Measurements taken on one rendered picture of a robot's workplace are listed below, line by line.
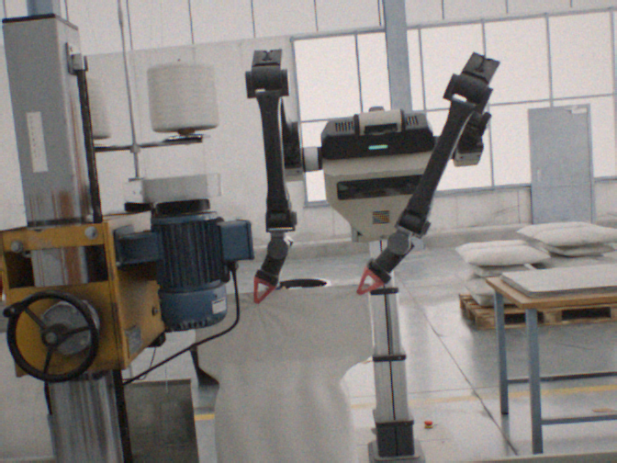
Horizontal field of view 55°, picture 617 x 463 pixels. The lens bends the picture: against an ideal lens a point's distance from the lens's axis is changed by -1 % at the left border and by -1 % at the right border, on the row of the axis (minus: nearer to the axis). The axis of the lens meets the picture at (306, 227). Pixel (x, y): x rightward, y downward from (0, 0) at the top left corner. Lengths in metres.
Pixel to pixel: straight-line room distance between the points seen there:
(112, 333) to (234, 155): 8.54
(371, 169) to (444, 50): 8.06
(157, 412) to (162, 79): 1.20
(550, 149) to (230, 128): 5.12
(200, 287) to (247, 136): 8.48
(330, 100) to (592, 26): 4.26
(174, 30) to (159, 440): 8.54
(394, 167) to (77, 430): 1.22
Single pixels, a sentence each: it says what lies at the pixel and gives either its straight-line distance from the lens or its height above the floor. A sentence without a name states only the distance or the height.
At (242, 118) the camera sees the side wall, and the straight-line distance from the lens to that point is 9.76.
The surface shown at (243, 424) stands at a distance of 1.73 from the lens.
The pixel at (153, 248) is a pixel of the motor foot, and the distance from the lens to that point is 1.32.
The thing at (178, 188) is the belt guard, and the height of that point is 1.39.
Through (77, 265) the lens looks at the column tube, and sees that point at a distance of 1.30.
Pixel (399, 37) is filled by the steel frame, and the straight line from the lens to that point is 9.46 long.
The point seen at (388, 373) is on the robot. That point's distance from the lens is 2.31.
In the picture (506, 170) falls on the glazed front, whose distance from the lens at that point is 10.04.
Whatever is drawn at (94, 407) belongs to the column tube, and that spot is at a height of 0.95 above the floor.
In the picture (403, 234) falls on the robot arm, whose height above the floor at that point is 1.22.
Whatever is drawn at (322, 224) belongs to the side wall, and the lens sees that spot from 9.67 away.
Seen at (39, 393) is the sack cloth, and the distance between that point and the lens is 1.87.
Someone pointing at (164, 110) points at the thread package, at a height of 1.57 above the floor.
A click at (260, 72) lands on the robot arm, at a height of 1.66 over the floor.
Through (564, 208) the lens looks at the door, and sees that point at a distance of 10.31.
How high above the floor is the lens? 1.40
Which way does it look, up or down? 5 degrees down
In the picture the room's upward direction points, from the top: 5 degrees counter-clockwise
